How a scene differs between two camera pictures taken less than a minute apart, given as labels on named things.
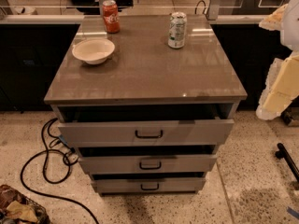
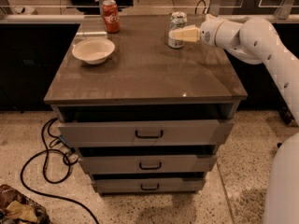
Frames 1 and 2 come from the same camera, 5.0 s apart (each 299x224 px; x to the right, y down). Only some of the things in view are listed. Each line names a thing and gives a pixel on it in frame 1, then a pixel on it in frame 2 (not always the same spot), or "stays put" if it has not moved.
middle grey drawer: (119, 164) stays put
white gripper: (291, 25) to (207, 32)
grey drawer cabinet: (150, 119) stays put
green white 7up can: (177, 33) stays put
